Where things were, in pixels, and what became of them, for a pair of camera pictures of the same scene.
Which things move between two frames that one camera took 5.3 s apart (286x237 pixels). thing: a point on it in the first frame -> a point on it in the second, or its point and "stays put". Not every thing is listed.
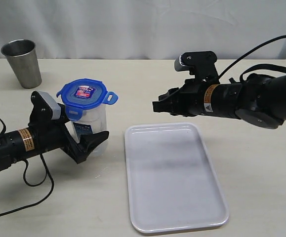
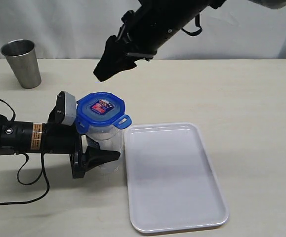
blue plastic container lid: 84,93 -> 101,109
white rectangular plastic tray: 172,183 stays put
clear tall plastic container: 93,121 -> 110,138
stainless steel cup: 21,55 stays put
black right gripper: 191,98 -> 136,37
